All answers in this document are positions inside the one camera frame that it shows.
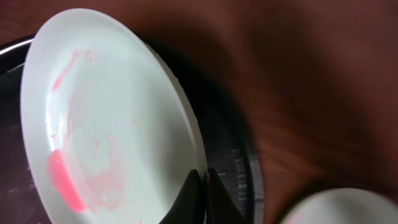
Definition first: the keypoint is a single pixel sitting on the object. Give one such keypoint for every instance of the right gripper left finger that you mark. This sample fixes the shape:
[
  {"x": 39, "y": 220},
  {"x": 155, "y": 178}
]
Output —
[{"x": 189, "y": 206}]

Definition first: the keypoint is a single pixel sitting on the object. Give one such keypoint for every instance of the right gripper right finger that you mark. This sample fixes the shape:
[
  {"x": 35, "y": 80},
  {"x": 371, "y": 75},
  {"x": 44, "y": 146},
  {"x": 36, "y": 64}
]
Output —
[{"x": 219, "y": 206}]

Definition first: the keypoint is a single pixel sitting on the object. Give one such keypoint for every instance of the light blue plate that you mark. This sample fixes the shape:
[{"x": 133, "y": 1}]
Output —
[
  {"x": 343, "y": 206},
  {"x": 109, "y": 133}
]

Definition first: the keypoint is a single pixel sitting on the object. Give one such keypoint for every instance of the round black tray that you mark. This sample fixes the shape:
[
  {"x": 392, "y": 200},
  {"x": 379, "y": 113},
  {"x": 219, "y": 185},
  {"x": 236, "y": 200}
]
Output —
[{"x": 228, "y": 145}]

